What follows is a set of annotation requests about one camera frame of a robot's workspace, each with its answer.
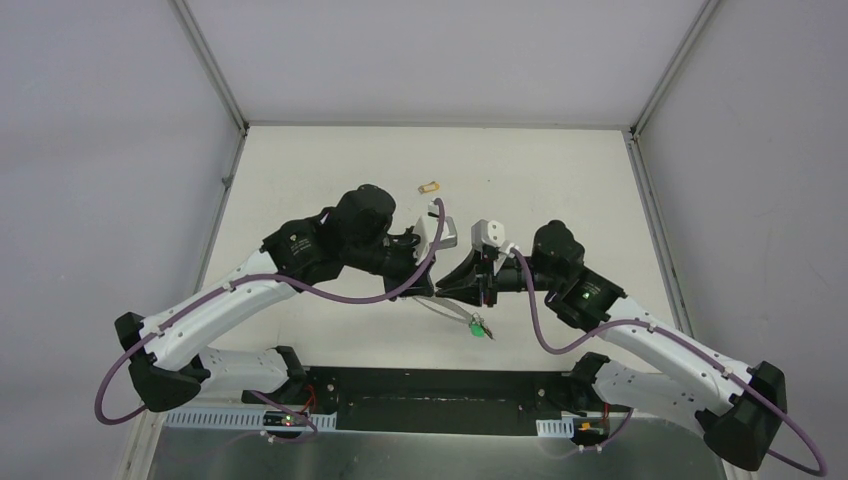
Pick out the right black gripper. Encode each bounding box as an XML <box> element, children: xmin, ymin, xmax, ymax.
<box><xmin>435</xmin><ymin>246</ymin><xmax>561</xmax><ymax>308</ymax></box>

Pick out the large wire keyring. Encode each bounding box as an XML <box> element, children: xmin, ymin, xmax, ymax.
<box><xmin>413</xmin><ymin>296</ymin><xmax>482</xmax><ymax>327</ymax></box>

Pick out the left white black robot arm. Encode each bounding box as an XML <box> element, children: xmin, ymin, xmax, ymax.
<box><xmin>108</xmin><ymin>184</ymin><xmax>448</xmax><ymax>412</ymax></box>

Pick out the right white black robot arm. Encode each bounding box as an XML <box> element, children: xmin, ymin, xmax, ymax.
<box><xmin>436</xmin><ymin>220</ymin><xmax>787</xmax><ymax>471</ymax></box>

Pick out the yellow key tag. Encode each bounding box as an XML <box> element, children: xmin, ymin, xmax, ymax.
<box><xmin>417</xmin><ymin>181</ymin><xmax>441</xmax><ymax>194</ymax></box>

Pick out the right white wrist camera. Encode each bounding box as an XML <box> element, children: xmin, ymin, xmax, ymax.
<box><xmin>471</xmin><ymin>219</ymin><xmax>507</xmax><ymax>251</ymax></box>

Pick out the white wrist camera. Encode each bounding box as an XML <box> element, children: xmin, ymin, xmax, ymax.
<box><xmin>412</xmin><ymin>201</ymin><xmax>458</xmax><ymax>263</ymax></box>
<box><xmin>471</xmin><ymin>219</ymin><xmax>507</xmax><ymax>251</ymax></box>

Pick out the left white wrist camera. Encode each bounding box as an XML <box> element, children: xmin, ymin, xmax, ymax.
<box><xmin>412</xmin><ymin>201</ymin><xmax>458</xmax><ymax>263</ymax></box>

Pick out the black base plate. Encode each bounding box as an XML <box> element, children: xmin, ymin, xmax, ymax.
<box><xmin>241</xmin><ymin>367</ymin><xmax>598</xmax><ymax>439</ymax></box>

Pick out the right white cable duct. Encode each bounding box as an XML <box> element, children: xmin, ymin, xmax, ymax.
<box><xmin>535</xmin><ymin>418</ymin><xmax>575</xmax><ymax>439</ymax></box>

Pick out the white cable duct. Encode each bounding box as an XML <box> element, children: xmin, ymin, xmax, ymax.
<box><xmin>535</xmin><ymin>418</ymin><xmax>575</xmax><ymax>439</ymax></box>
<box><xmin>164</xmin><ymin>407</ymin><xmax>312</xmax><ymax>433</ymax></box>

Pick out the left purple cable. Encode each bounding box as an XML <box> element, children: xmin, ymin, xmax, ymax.
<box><xmin>94</xmin><ymin>197</ymin><xmax>446</xmax><ymax>425</ymax></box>

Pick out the left white cable duct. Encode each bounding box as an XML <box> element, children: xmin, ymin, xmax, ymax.
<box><xmin>164</xmin><ymin>407</ymin><xmax>312</xmax><ymax>433</ymax></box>

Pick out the left aluminium frame post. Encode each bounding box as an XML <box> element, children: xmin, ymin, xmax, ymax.
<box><xmin>114</xmin><ymin>1</ymin><xmax>250</xmax><ymax>479</ymax></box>

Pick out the aluminium frame post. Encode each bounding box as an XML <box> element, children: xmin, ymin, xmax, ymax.
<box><xmin>114</xmin><ymin>1</ymin><xmax>250</xmax><ymax>479</ymax></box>
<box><xmin>622</xmin><ymin>0</ymin><xmax>757</xmax><ymax>480</ymax></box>

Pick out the right aluminium frame post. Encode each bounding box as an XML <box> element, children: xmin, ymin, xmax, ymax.
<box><xmin>622</xmin><ymin>0</ymin><xmax>757</xmax><ymax>480</ymax></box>

